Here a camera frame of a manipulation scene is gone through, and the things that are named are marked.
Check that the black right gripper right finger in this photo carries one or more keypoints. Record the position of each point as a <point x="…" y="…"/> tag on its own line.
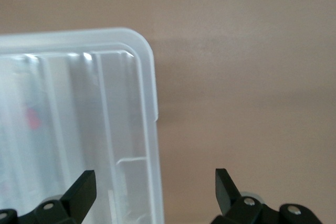
<point x="228" y="195"/>

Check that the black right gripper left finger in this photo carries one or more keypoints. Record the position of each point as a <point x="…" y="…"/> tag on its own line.
<point x="76" y="197"/>

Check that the clear plastic box lid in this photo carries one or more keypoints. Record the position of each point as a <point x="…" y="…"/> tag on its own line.
<point x="78" y="103"/>

